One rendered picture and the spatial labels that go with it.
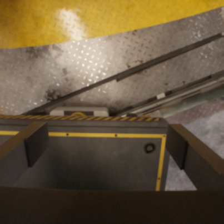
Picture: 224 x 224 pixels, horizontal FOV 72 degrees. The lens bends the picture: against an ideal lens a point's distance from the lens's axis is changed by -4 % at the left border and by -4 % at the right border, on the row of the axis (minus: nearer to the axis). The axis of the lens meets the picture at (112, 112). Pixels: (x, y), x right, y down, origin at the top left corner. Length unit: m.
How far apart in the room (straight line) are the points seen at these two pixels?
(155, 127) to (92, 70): 0.43
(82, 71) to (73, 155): 0.42
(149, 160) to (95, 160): 0.18
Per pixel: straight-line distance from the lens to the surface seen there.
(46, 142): 0.17
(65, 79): 0.84
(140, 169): 0.60
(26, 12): 0.94
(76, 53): 0.83
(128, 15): 0.84
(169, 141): 0.16
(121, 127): 0.52
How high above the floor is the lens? 0.81
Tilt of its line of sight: 75 degrees down
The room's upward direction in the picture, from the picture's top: 179 degrees counter-clockwise
